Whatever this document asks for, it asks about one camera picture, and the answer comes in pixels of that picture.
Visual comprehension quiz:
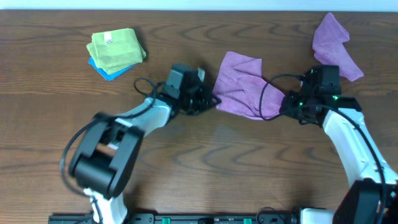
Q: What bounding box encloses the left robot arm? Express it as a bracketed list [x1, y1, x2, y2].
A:
[66, 83, 221, 223]

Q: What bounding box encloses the purple cloth with tag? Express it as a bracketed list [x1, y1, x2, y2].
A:
[213, 51, 285, 120]

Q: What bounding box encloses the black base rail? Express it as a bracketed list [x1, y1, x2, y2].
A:
[48, 212, 300, 224]

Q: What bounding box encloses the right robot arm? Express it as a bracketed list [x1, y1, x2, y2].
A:
[280, 91, 397, 223]

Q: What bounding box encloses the blue folded cloth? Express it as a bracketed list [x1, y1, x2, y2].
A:
[88, 57, 134, 81]

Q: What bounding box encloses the right black cable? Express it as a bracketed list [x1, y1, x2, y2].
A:
[259, 73, 388, 224]

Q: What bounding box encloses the purple crumpled cloth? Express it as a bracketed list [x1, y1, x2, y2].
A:
[312, 12, 364, 82]

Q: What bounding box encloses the left black cable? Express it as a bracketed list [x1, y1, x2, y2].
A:
[59, 77, 169, 224]

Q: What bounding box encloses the green folded cloth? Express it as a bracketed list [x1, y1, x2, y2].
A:
[86, 28, 147, 75]

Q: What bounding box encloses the black cable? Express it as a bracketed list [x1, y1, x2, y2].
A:
[59, 77, 169, 224]
[259, 73, 388, 224]

